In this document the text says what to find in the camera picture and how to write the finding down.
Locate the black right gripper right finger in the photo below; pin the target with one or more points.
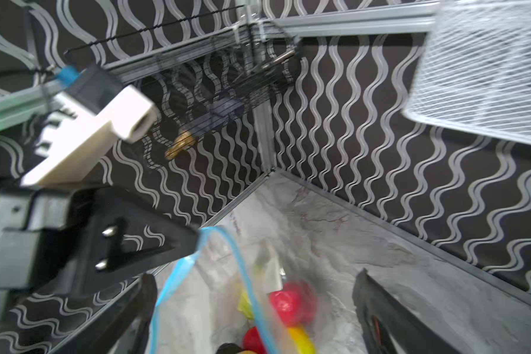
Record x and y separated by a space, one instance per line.
388 326

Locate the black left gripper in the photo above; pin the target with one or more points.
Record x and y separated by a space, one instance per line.
118 236

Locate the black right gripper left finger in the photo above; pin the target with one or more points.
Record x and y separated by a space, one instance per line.
124 327

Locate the orange red toy peach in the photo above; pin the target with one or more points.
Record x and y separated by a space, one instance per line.
301 340

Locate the red toy apple with stem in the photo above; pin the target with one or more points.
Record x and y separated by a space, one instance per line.
296 304

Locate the clear zip bag blue zipper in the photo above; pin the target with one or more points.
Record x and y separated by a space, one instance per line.
196 311

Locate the red toy pomegranate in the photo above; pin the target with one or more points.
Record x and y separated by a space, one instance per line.
252 341

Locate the dark green toy avocado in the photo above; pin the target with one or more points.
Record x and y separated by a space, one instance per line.
229 348

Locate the green toy cabbage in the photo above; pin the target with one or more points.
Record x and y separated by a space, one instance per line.
244 305

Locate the aluminium left side bar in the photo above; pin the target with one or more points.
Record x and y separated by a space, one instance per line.
23 105

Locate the aluminium back horizontal bar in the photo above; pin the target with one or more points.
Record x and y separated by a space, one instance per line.
395 19

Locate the black wire wall basket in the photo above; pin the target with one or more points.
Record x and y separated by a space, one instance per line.
208 65

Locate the white mesh wall basket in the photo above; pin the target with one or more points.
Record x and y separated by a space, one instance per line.
475 71

